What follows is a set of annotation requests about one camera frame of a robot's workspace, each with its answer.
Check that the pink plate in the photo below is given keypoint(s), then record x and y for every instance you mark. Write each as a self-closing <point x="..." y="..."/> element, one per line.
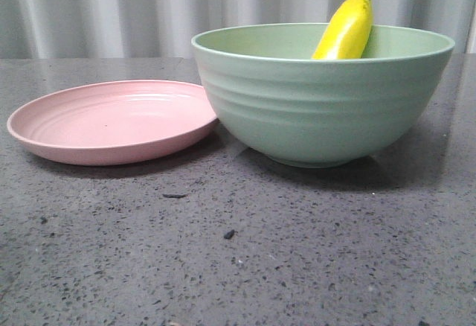
<point x="112" y="123"/>

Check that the green bowl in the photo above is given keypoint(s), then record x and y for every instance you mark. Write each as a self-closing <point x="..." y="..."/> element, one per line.
<point x="269" y="93"/>

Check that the yellow banana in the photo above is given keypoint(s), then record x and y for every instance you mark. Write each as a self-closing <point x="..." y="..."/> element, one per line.
<point x="347" y="33"/>

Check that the white curtain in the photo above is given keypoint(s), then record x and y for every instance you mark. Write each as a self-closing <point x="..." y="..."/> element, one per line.
<point x="163" y="28"/>

